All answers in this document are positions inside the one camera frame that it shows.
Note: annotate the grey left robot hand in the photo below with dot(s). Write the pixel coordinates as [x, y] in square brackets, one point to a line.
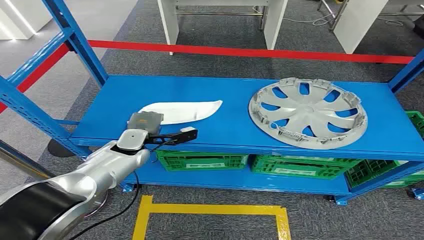
[145, 121]

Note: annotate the white curved plastic body part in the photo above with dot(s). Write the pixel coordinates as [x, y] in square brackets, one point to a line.
[185, 111]

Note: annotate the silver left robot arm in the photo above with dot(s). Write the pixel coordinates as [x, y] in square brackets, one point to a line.
[109, 165]

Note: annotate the blue metal shelf rack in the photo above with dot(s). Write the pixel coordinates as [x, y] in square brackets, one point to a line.
[212, 99]

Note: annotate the green folded plastic crate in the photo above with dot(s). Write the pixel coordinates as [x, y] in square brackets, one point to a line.
[364, 174]
[338, 163]
[265, 172]
[172, 155]
[169, 165]

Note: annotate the black pole barrier stanchion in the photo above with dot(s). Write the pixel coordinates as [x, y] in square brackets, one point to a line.
[59, 150]

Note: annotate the white panel table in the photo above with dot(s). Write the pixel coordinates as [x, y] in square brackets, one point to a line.
[169, 20]
[357, 23]

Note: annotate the red barrier belt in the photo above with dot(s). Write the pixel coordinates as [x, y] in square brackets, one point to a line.
[43, 69]
[232, 52]

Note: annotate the yellow floor tape square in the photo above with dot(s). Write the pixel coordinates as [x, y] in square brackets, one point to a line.
[212, 209]

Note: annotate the silver wheel hubcap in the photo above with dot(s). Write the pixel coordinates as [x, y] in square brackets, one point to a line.
[308, 116]

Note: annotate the white block with light strip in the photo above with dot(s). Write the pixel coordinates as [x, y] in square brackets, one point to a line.
[13, 20]

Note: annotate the metal tube frame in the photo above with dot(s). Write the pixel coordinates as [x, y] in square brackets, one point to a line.
[338, 16]

